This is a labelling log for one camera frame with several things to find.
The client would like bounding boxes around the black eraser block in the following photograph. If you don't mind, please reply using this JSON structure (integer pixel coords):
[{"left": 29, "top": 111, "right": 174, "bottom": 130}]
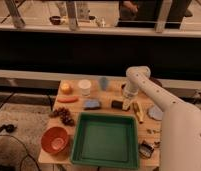
[{"left": 111, "top": 100, "right": 129, "bottom": 111}]

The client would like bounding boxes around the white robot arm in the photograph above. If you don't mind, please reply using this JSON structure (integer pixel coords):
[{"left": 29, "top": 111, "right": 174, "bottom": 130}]
[{"left": 123, "top": 66, "right": 201, "bottom": 171}]

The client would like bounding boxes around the blue grey plate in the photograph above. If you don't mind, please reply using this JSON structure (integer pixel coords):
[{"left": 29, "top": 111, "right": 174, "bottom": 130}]
[{"left": 148, "top": 106, "right": 163, "bottom": 121}]

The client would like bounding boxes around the white cup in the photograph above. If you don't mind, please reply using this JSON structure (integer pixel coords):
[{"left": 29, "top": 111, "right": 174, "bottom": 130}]
[{"left": 78, "top": 79, "right": 91, "bottom": 96}]

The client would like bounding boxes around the blue sponge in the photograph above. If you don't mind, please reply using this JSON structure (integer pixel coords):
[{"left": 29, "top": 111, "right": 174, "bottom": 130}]
[{"left": 83, "top": 99, "right": 101, "bottom": 110}]

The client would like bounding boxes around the metal fork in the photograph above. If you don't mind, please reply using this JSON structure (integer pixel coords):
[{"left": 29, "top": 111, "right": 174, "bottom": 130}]
[{"left": 147, "top": 129, "right": 160, "bottom": 134}]

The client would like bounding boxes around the green plastic tray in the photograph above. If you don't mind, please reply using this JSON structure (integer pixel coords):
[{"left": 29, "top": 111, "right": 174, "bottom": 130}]
[{"left": 70, "top": 113, "right": 139, "bottom": 170}]

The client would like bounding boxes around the orange carrot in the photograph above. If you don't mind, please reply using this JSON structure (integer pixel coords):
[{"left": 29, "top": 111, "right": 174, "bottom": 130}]
[{"left": 57, "top": 97, "right": 78, "bottom": 103}]

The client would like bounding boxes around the black tool right edge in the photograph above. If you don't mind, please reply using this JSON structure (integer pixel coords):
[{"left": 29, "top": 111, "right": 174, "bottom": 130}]
[{"left": 154, "top": 141, "right": 160, "bottom": 148}]

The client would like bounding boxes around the yellow orange fruit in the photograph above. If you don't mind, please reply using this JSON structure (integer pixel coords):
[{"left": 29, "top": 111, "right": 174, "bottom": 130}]
[{"left": 60, "top": 83, "right": 72, "bottom": 94}]

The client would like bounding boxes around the dark grape bunch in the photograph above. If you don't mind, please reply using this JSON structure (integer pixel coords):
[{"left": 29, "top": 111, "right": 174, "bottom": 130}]
[{"left": 49, "top": 107, "right": 75, "bottom": 126}]

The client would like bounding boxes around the orange bowl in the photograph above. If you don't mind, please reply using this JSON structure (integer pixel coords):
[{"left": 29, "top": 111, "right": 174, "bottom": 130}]
[{"left": 41, "top": 127, "right": 69, "bottom": 155}]

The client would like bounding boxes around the dark bowl in background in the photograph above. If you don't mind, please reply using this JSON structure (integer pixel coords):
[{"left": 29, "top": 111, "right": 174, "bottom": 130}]
[{"left": 49, "top": 16, "right": 61, "bottom": 25}]

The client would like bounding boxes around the black cable on floor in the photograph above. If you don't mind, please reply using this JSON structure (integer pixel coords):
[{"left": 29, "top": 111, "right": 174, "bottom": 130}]
[{"left": 0, "top": 123, "right": 42, "bottom": 171}]

